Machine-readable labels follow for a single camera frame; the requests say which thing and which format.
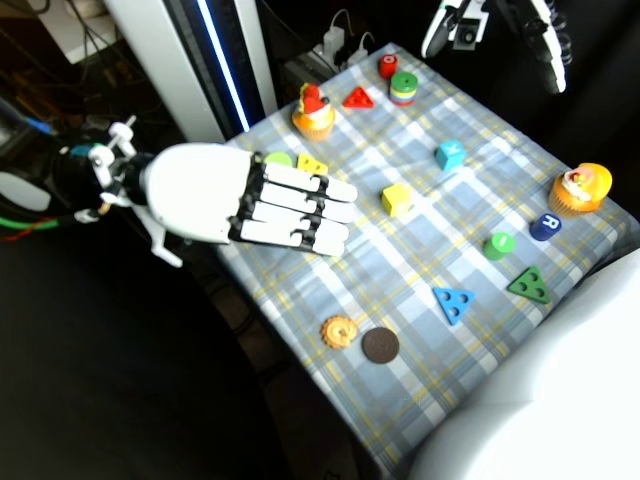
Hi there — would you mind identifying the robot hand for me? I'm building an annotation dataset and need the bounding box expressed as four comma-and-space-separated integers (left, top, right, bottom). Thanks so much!
421, 0, 574, 95
142, 143, 359, 257

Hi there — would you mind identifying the blue cube with letter K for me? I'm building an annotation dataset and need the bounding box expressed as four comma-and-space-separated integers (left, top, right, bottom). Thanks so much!
433, 140, 467, 173

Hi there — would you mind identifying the yellow triangle block with holes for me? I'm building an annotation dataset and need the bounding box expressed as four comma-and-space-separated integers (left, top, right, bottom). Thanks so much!
297, 153, 330, 177

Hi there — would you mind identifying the white column with blue light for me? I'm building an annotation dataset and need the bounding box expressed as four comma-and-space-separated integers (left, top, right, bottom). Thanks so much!
102, 0, 279, 144

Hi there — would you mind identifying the strawberry toy cupcake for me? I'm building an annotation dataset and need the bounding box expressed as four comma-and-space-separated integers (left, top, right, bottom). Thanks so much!
291, 82, 337, 142

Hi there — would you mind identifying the stack of coloured rings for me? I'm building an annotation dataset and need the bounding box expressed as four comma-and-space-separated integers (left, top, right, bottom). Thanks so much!
388, 71, 419, 107

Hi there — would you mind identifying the orange toy cupcake with cream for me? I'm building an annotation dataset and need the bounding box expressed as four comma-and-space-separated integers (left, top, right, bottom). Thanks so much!
548, 162, 614, 218

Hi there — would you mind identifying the red cylinder block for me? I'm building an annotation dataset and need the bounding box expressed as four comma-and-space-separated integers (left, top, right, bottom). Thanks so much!
377, 53, 400, 81

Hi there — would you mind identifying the grey power strip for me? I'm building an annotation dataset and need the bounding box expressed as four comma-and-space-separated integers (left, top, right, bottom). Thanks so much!
283, 44, 351, 79

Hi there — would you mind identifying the blue cylinder with letter R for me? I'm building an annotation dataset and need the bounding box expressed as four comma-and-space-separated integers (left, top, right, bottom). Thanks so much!
529, 213, 563, 243

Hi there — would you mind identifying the white power adapter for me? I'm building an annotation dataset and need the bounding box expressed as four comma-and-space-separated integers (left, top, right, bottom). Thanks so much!
322, 27, 347, 60
349, 32, 376, 65

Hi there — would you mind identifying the red triangle block with holes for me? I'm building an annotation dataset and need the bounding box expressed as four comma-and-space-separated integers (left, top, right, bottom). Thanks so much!
341, 85, 376, 110

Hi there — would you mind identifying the white shelf board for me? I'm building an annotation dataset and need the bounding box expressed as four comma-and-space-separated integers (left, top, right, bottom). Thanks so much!
37, 0, 121, 65

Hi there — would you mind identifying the yellow cube block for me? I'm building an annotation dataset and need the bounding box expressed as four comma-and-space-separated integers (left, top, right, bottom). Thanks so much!
381, 182, 412, 218

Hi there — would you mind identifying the yellow flower toy cookie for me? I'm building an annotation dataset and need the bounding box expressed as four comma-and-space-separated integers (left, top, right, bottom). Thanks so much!
320, 315, 359, 349

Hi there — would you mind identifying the green cylinder block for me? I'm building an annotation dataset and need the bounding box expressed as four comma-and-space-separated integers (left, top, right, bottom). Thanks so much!
482, 231, 518, 262

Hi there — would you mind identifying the blue plaid tablecloth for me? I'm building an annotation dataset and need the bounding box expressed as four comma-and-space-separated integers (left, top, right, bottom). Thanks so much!
217, 42, 626, 479

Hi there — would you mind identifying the brown sandwich toy cookie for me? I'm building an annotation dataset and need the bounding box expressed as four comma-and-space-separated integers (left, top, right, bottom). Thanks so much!
361, 326, 401, 365

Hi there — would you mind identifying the green triangle block with holes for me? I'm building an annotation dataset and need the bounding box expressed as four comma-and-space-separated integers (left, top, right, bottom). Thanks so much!
506, 265, 552, 305

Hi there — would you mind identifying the blue triangle block with holes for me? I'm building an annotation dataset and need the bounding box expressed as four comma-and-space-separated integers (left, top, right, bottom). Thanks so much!
432, 286, 477, 327

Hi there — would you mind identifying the white robot torso shell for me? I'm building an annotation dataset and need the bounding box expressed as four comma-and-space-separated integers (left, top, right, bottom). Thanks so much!
407, 247, 640, 480

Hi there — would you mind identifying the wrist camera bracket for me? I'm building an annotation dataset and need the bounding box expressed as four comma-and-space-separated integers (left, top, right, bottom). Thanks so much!
144, 212, 184, 269

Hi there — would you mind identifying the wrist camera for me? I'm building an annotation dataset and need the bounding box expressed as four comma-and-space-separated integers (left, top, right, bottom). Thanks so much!
452, 9, 490, 52

